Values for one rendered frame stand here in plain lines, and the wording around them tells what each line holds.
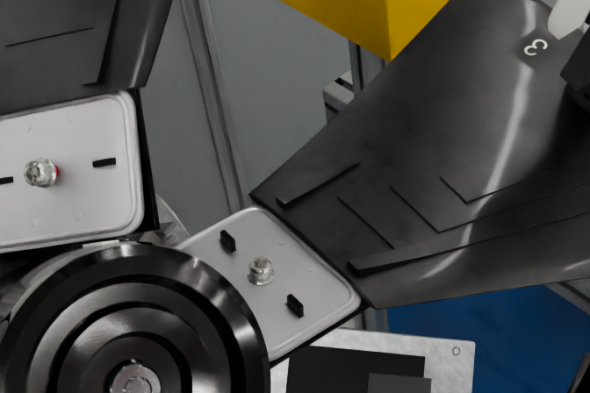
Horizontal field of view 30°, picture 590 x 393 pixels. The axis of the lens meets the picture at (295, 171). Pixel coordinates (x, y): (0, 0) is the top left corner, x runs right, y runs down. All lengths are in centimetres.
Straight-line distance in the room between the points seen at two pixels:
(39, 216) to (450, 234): 20
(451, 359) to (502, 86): 18
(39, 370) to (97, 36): 15
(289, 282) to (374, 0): 41
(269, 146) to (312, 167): 110
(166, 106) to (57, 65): 100
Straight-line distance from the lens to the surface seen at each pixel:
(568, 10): 55
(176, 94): 150
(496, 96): 63
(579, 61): 56
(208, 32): 148
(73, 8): 51
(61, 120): 51
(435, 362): 70
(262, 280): 54
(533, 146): 61
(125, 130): 49
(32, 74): 51
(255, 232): 56
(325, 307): 53
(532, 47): 66
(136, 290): 46
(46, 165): 50
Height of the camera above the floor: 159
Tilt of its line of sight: 45 degrees down
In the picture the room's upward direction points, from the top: 10 degrees counter-clockwise
